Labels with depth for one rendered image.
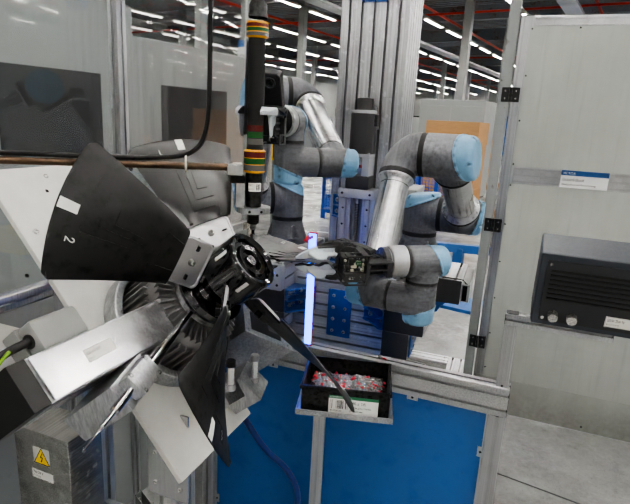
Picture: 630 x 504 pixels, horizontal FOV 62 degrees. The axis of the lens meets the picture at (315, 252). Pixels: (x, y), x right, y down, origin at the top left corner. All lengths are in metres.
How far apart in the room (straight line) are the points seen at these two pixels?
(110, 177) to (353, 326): 1.22
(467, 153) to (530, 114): 1.39
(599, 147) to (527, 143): 0.31
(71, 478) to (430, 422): 0.88
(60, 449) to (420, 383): 0.86
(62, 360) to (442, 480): 1.10
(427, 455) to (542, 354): 1.49
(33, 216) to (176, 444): 0.52
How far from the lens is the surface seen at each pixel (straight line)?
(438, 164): 1.39
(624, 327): 1.37
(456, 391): 1.46
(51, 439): 1.25
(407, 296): 1.27
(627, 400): 3.08
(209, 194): 1.13
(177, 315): 1.05
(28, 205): 1.17
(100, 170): 0.91
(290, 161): 1.32
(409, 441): 1.58
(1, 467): 1.78
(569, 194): 2.77
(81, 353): 0.90
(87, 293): 1.12
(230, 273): 0.97
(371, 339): 1.93
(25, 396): 0.83
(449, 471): 1.60
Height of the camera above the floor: 1.49
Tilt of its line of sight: 14 degrees down
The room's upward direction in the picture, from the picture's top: 3 degrees clockwise
